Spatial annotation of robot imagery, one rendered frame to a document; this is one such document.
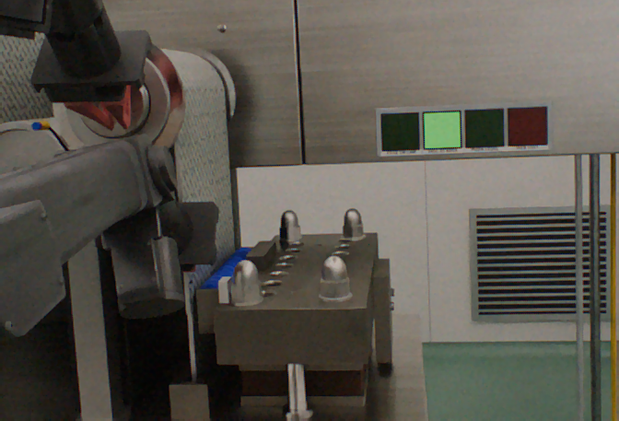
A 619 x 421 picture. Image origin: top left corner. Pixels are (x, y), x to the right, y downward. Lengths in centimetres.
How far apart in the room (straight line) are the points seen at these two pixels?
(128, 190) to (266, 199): 299
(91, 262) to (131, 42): 24
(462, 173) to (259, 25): 243
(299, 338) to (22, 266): 55
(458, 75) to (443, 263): 247
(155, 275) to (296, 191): 289
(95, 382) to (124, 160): 36
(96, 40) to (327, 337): 37
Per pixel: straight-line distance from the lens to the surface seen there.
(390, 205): 350
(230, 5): 116
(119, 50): 73
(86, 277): 84
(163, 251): 68
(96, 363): 87
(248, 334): 82
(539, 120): 114
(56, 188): 44
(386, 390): 93
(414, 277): 357
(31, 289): 29
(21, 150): 91
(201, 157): 92
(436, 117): 112
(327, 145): 113
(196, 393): 88
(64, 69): 73
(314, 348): 81
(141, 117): 82
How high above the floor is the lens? 126
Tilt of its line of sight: 7 degrees down
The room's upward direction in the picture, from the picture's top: 3 degrees counter-clockwise
